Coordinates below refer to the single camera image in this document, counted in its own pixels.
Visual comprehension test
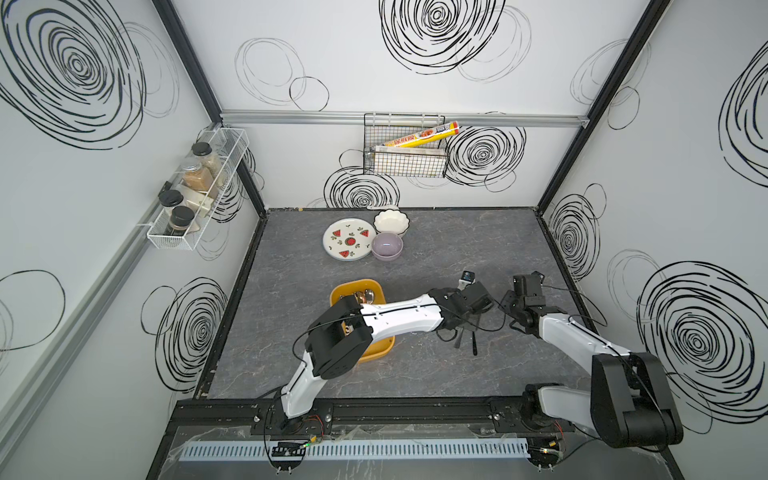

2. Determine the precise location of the spice jar black lid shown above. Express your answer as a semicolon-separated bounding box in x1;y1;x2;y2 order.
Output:
191;141;223;179

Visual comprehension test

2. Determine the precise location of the aluminium wall rail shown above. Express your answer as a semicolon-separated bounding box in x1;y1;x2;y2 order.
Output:
220;110;590;128

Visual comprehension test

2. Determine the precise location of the brown spice jar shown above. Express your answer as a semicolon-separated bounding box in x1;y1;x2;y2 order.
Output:
180;157;215;193

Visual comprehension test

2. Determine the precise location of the white cable duct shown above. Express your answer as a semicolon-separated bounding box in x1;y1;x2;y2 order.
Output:
178;438;531;462

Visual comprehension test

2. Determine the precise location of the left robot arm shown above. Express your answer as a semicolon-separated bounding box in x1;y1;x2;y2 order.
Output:
280;282;494;419

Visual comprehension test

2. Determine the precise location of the yellow storage box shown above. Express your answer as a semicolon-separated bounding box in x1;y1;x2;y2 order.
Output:
329;279;396;364

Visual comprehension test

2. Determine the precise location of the yellow foil roll box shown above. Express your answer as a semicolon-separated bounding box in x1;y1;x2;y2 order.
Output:
383;122;460;148

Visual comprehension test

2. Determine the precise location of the clear wall shelf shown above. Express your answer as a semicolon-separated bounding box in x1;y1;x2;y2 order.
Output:
147;127;249;258

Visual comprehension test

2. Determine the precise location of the purple bowl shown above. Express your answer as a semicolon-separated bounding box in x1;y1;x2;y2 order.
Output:
371;232;404;261

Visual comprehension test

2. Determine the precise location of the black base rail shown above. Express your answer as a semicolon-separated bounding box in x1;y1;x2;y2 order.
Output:
169;396;587;439

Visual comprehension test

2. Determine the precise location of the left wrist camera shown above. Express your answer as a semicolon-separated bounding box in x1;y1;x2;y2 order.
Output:
458;270;476;290

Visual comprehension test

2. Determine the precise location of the white scalloped bowl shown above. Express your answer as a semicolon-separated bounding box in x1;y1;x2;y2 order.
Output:
374;209;410;237

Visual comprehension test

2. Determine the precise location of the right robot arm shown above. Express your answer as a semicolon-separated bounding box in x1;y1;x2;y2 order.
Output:
500;272;684;448

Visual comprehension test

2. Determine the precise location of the front black lid jar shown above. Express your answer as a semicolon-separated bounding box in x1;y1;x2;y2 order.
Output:
164;205;195;236

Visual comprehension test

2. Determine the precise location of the watermelon pattern plate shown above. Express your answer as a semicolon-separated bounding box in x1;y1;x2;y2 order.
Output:
322;218;377;262

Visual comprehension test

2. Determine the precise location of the black wire basket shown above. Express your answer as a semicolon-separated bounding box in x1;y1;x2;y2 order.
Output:
362;113;448;178

